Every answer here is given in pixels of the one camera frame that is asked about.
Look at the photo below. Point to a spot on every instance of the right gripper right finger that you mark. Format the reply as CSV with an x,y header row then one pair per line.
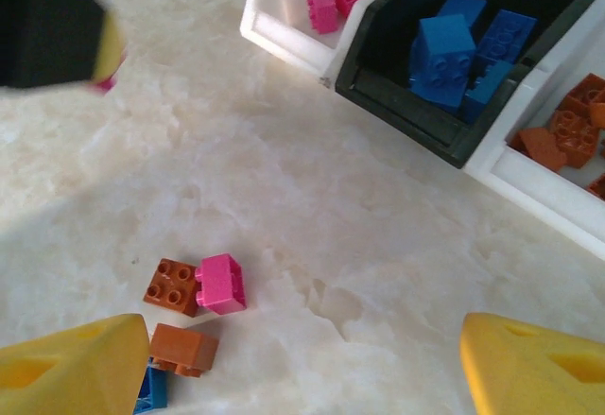
x,y
510,377

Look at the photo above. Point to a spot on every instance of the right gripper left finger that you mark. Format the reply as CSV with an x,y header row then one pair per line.
x,y
94,363

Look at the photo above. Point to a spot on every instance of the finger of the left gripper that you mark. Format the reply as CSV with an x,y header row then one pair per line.
x,y
108,48

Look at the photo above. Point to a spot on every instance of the long blue lego brick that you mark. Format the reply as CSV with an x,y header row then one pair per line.
x,y
510,32
153,391
465,6

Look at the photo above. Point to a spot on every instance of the small orange lego brick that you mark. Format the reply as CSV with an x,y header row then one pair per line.
x,y
539,148
172,287
586,90
598,115
574,137
184,346
598,186

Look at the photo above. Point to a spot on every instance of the small blue lego brick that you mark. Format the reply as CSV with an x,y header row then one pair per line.
x,y
489,91
444,46

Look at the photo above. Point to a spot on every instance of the black plastic bin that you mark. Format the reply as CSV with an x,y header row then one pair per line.
x,y
397,100

